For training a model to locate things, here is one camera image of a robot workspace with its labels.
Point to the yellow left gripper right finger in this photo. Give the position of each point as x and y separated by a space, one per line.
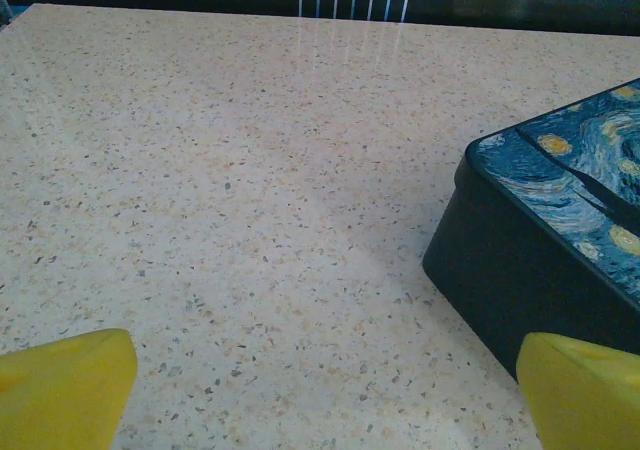
585 400

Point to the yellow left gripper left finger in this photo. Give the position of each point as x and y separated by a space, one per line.
60 395

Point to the starry night picture card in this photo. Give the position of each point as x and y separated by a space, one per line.
500 270

